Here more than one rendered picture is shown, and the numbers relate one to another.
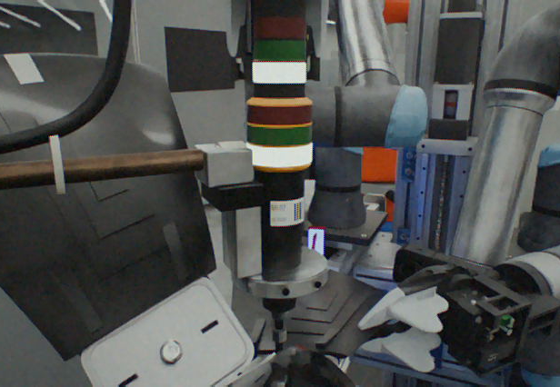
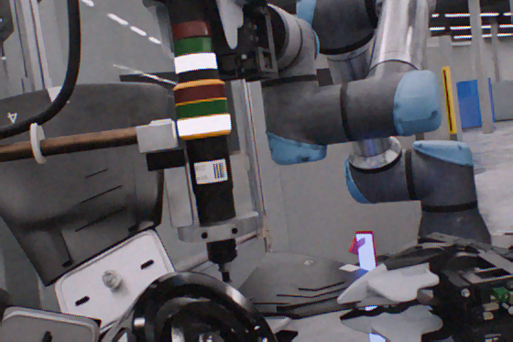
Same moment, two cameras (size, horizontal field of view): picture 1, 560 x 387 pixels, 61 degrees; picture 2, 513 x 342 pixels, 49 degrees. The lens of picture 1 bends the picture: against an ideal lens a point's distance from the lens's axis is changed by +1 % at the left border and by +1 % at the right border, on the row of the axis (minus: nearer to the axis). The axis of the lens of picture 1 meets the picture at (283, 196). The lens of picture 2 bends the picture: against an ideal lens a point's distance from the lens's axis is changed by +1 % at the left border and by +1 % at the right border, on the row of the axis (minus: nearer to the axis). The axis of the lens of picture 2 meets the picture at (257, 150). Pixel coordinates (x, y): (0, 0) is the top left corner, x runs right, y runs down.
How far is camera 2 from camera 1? 0.24 m
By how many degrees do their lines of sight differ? 25
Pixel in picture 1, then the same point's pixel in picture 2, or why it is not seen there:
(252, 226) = (179, 183)
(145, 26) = not seen: hidden behind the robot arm
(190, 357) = (128, 286)
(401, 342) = (394, 324)
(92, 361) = (61, 287)
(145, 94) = (142, 104)
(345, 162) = (449, 175)
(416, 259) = not seen: hidden behind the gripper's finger
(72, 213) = (66, 186)
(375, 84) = (382, 73)
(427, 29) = not seen: outside the picture
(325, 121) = (332, 115)
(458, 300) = (451, 276)
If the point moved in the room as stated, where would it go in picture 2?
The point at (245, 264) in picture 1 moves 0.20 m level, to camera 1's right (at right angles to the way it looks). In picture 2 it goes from (178, 215) to (433, 197)
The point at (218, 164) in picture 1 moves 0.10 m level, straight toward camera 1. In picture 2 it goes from (145, 135) to (78, 144)
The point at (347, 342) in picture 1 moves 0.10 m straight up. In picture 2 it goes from (311, 309) to (297, 198)
